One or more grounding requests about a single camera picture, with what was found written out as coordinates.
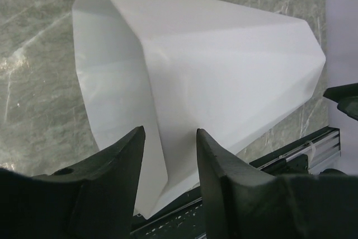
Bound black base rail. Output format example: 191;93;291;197
130;127;341;238

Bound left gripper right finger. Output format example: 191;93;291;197
196;129;275;238

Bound large white faceted container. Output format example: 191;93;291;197
72;0;326;218

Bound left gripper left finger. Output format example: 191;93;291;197
33;126;145;238

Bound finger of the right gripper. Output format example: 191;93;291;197
323;83;358;120

